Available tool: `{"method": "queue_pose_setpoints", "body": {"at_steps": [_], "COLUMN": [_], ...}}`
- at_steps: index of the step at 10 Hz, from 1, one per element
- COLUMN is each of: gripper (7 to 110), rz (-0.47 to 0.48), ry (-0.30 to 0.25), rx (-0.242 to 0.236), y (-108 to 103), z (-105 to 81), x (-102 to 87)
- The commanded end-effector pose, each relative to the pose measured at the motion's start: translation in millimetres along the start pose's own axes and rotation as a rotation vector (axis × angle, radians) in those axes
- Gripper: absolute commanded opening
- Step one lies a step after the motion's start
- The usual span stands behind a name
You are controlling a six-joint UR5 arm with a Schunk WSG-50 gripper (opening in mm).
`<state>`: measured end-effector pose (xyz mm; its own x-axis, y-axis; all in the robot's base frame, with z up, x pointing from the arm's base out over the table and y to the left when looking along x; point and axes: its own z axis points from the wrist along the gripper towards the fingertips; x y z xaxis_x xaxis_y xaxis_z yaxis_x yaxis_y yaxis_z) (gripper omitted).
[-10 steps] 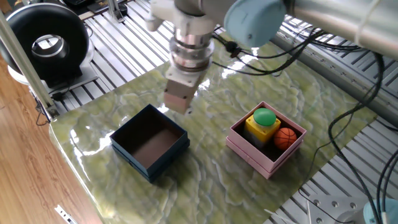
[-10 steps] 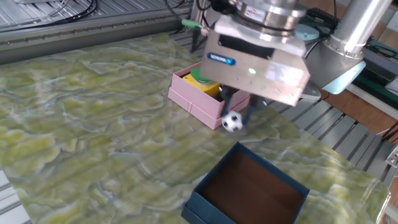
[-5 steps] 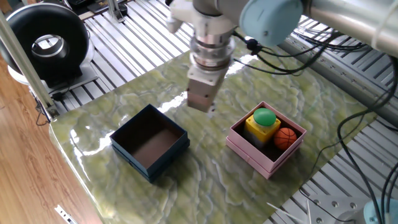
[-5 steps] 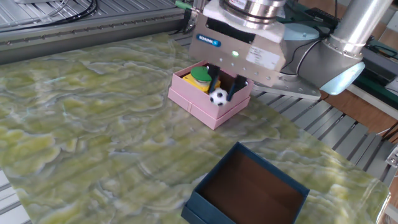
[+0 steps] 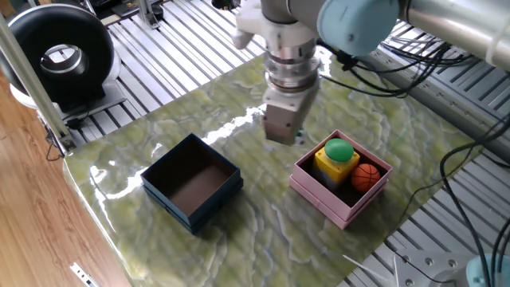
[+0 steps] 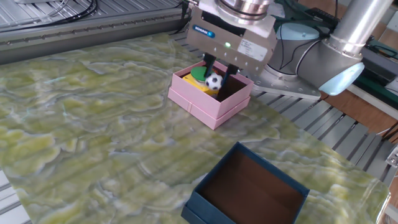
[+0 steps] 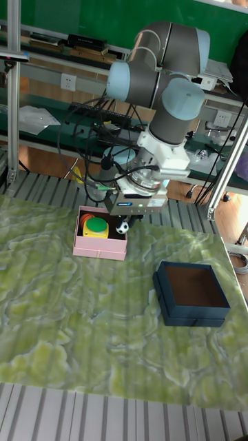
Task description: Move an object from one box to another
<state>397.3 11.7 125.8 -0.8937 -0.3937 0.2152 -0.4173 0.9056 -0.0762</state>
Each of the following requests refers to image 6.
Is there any green marble pattern mat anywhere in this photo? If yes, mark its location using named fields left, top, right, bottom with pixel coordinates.
left=0, top=30, right=391, bottom=224

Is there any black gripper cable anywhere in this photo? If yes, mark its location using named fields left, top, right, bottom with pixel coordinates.
left=178, top=0, right=200, bottom=22

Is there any pink cardboard box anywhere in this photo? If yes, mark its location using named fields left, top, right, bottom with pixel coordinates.
left=167, top=58, right=256, bottom=131

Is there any small toy soccer ball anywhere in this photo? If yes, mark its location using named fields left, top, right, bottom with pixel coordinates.
left=205, top=72, right=223, bottom=91

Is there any grey cable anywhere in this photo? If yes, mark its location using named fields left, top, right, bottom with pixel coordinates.
left=0, top=0, right=69, bottom=28

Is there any grey aluminium rail beam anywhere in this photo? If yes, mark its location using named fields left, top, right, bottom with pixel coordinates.
left=0, top=6, right=189, bottom=66

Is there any yellow push button green cap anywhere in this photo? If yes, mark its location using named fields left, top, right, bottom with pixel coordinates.
left=182, top=66, right=220, bottom=97

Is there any silver Schunk gripper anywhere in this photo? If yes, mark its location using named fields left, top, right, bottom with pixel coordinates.
left=185, top=6, right=279, bottom=93

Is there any black keyboard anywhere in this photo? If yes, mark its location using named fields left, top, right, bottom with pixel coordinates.
left=304, top=6, right=376, bottom=44

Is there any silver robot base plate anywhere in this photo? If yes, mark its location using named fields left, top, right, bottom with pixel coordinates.
left=242, top=62, right=323, bottom=100

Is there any silver corner bracket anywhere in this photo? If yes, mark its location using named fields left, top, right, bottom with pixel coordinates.
left=385, top=146, right=398, bottom=169

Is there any dark power supply box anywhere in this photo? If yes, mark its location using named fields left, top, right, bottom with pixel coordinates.
left=362, top=46, right=398, bottom=84

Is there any thin black cable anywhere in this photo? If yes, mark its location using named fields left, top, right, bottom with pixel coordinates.
left=278, top=23, right=318, bottom=71

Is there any dark blue cardboard box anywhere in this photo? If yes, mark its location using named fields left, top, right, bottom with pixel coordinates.
left=181, top=142, right=310, bottom=224

